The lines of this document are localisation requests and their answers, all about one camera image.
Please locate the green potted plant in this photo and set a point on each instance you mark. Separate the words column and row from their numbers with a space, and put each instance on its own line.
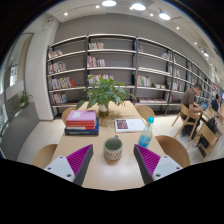
column 103, row 93

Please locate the dark blue book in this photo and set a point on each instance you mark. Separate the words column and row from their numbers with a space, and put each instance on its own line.
column 80, row 132

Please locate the ceiling lights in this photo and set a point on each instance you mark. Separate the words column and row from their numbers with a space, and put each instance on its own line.
column 109, row 3

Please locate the clear bottle with blue cap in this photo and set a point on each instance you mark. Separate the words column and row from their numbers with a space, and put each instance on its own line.
column 145, row 136

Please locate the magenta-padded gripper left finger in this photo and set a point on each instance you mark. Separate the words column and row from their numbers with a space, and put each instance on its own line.
column 58, row 166

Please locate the patterned ceramic mug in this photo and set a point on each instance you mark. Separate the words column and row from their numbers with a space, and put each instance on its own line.
column 112, row 153

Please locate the small potted plant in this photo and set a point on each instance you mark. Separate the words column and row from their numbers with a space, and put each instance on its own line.
column 24, row 99

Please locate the pink book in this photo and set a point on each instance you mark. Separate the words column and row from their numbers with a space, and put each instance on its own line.
column 81, row 115

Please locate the black backpack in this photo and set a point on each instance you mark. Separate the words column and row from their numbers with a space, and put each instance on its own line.
column 211, row 125

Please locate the group of wooden chairs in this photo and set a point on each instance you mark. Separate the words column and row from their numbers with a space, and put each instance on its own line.
column 210, row 133

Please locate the person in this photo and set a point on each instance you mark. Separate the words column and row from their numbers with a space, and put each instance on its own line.
column 215, row 105
column 188, row 100

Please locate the grey shelf unit with books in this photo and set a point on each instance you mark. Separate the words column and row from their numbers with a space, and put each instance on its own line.
column 120, row 60

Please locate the laptop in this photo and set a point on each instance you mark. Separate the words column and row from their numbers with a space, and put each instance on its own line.
column 204, row 105

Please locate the red book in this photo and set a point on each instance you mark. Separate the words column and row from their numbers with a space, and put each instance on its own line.
column 80, row 124

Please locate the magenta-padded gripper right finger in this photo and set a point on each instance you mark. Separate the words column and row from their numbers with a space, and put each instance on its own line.
column 166, row 166

